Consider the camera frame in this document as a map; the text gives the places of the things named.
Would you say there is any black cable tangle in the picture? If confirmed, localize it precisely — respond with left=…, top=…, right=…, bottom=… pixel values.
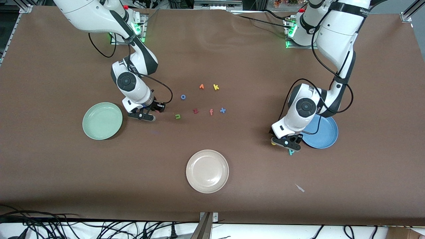
left=0, top=204, right=200, bottom=239

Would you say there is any grey metal box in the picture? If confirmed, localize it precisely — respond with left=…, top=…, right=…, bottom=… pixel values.
left=194, top=0, right=243, bottom=10

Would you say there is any metal table bracket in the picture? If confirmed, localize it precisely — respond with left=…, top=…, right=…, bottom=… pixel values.
left=190, top=212, right=219, bottom=239

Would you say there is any beige plate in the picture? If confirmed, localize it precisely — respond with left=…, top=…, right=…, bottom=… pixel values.
left=186, top=149, right=229, bottom=194

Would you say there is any long aluminium profile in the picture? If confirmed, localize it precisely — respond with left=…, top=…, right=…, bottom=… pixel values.
left=0, top=0, right=34, bottom=65

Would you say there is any black base power cable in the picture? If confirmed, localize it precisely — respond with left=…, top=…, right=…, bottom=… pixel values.
left=229, top=9, right=294, bottom=29

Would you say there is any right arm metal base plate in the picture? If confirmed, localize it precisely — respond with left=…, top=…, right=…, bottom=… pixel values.
left=110, top=13, right=147, bottom=45

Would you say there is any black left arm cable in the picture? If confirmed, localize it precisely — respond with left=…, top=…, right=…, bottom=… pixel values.
left=281, top=7, right=354, bottom=121

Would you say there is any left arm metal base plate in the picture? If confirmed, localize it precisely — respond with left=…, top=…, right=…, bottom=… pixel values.
left=286, top=17, right=321, bottom=49

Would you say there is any green plate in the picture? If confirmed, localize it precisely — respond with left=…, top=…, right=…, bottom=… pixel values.
left=82, top=102, right=123, bottom=140

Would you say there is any aluminium profile with bracket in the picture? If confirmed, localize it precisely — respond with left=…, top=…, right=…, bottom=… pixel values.
left=400, top=0, right=425, bottom=23

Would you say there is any blue plate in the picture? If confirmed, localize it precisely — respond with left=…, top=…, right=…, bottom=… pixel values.
left=301, top=115, right=339, bottom=149

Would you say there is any cardboard box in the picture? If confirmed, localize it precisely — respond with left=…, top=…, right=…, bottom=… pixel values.
left=387, top=227, right=425, bottom=239

